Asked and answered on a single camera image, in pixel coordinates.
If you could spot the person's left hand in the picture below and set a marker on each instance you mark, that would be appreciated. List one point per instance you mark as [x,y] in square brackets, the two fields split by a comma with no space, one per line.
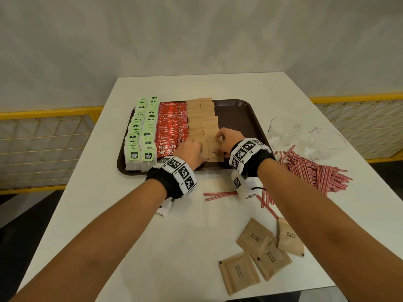
[189,154]

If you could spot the person's right hand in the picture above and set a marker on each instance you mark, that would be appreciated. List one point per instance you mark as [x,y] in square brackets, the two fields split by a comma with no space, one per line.
[231,138]

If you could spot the brown plastic tray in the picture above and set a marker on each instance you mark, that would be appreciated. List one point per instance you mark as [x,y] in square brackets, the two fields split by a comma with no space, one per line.
[242,122]

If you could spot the row of red Nescafe sachets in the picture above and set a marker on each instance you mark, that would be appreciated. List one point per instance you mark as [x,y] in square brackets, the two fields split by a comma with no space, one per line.
[170,122]

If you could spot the neat rows of sugar packets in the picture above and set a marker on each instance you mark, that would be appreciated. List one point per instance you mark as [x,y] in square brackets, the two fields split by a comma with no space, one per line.
[201,116]

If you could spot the neat rows of tea bags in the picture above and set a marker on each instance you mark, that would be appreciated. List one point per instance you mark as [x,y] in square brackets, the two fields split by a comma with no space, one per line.
[138,132]

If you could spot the pile of pink stirrer sticks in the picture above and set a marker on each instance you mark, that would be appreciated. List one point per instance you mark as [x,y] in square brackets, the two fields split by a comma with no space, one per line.
[315,172]

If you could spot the clear glass cups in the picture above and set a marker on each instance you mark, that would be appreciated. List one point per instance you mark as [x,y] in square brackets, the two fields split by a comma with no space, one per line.
[327,144]

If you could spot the person's left forearm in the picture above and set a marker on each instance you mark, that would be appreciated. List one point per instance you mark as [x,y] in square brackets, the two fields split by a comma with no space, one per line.
[78,248]

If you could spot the person's right forearm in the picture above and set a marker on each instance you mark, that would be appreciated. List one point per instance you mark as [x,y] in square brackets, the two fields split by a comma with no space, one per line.
[330,235]

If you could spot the right wristband with marker tiles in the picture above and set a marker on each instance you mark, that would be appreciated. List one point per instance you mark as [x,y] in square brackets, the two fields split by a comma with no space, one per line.
[245,152]

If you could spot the wristband with marker tiles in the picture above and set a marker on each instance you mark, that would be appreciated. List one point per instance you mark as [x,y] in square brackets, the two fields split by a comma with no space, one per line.
[179,172]
[245,152]

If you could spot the left wristband with marker tiles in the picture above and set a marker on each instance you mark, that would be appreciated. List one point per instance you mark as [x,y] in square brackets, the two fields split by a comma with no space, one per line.
[179,172]

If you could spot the marker cube on right wrist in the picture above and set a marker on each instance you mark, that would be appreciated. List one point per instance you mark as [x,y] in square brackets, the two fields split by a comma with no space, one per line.
[244,188]

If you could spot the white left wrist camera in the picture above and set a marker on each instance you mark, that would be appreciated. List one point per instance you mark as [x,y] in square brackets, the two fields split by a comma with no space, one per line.
[165,207]

